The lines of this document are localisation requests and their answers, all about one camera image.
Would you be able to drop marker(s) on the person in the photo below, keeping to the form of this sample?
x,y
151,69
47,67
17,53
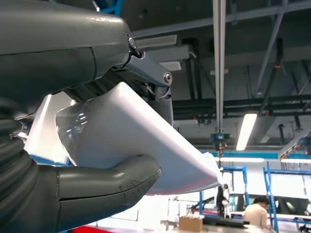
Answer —
x,y
255,215

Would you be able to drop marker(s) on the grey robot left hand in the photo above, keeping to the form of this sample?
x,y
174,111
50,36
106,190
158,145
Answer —
x,y
60,32

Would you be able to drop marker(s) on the grey overhead rail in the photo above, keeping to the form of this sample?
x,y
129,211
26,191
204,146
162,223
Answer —
x,y
219,64

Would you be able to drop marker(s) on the blue metal shelf rack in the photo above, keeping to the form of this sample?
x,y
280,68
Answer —
x,y
114,6

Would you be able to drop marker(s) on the blue rack frame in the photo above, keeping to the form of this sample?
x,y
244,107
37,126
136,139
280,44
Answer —
x,y
268,186
244,180

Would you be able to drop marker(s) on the long ceiling light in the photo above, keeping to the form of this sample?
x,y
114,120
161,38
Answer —
x,y
240,159
246,132

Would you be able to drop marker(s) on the cardboard box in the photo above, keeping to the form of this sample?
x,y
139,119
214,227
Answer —
x,y
190,224

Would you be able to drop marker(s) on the blue hoist trolley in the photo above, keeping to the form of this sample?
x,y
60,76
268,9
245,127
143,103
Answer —
x,y
220,139

